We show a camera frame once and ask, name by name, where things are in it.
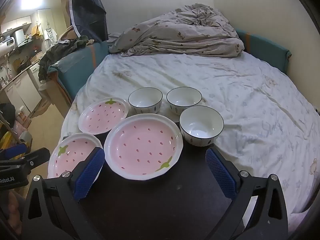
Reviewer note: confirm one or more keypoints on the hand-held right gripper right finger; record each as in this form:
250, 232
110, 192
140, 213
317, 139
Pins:
221, 175

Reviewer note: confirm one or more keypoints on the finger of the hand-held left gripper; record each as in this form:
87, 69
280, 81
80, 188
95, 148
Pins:
35, 158
15, 151

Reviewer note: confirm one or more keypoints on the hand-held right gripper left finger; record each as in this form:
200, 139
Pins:
90, 172

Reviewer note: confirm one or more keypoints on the small pink strawberry plate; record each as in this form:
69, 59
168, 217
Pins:
71, 152
102, 117

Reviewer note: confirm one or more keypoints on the white fish-print bowl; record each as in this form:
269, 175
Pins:
145, 100
183, 98
201, 125

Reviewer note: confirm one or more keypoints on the large pink strawberry plate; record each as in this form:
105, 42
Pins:
142, 145

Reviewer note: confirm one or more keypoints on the yellow object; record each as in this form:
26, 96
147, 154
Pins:
6, 140

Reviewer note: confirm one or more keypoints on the grey box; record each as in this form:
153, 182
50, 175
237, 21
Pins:
26, 138

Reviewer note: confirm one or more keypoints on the black bag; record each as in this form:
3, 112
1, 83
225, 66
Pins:
6, 112

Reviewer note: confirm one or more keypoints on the white lower kitchen cabinet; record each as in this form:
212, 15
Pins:
20, 90

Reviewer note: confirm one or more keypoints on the white kitchen cabinet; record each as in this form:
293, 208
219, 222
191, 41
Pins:
17, 23
20, 90

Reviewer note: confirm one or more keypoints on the black mat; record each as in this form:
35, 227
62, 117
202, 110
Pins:
155, 205

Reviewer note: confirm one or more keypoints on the white printed bed sheet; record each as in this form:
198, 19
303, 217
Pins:
225, 85

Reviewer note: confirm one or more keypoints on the teal mattress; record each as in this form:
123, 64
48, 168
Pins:
75, 65

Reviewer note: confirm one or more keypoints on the pile of dark green clothes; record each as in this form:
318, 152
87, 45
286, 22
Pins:
53, 55

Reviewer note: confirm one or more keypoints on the white water heater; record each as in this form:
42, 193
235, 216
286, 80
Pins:
7, 43

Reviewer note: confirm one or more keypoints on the silver range hood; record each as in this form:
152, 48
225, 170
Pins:
18, 36

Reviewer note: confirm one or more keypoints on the white hanging shirt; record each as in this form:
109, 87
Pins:
50, 33

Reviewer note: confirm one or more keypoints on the white upper kitchen cabinet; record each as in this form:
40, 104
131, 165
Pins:
17, 23

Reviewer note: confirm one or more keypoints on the tall white cupboard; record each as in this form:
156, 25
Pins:
47, 17

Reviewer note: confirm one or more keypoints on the beige printed blanket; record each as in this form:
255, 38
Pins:
175, 32

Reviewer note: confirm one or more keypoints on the dark blue hanging cloth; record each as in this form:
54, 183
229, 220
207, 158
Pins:
87, 12

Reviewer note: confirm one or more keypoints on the wooden bed frame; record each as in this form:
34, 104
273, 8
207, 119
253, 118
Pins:
53, 92

